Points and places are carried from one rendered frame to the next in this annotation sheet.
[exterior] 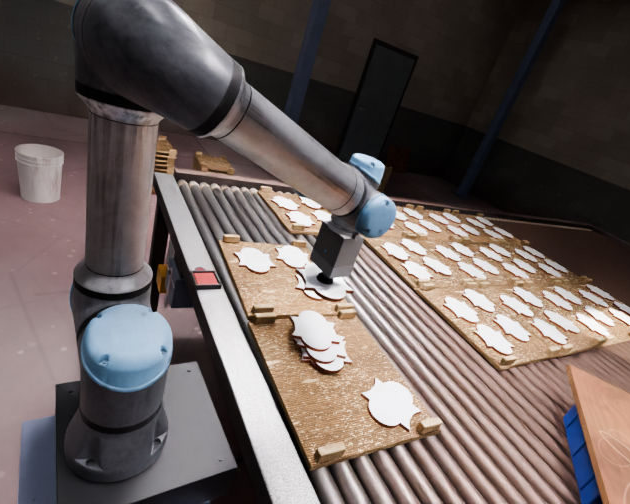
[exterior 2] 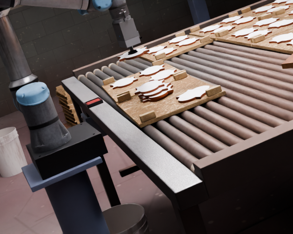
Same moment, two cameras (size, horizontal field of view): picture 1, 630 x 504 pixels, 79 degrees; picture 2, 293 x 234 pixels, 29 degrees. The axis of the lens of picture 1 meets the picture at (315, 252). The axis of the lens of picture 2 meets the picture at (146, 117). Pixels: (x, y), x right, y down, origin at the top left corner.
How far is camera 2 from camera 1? 159 cm
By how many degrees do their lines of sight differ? 24
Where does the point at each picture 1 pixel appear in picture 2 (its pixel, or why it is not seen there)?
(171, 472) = (73, 142)
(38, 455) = (29, 170)
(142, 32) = not seen: outside the picture
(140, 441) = (54, 130)
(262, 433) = (120, 129)
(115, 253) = (16, 68)
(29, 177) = (1, 157)
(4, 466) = not seen: outside the picture
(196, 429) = (83, 133)
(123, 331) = (27, 88)
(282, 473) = (127, 133)
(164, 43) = not seen: outside the picture
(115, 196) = (6, 46)
